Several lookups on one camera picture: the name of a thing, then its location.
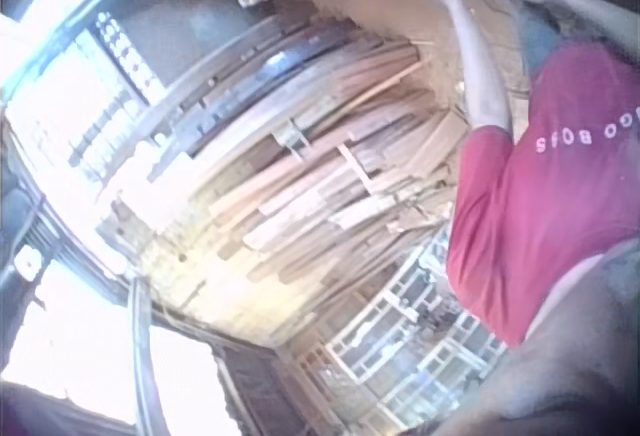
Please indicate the person's legs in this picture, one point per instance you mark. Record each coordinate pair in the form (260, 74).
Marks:
(542, 41)

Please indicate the pile of wooden planks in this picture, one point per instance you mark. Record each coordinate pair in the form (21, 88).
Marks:
(320, 166)

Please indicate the window with turned balusters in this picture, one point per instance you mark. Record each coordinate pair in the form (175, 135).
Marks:
(115, 86)

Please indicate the stack of wooden window frames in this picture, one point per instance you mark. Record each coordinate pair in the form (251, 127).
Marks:
(400, 336)

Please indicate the dark carved wooden door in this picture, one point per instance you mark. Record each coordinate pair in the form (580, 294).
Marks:
(255, 391)

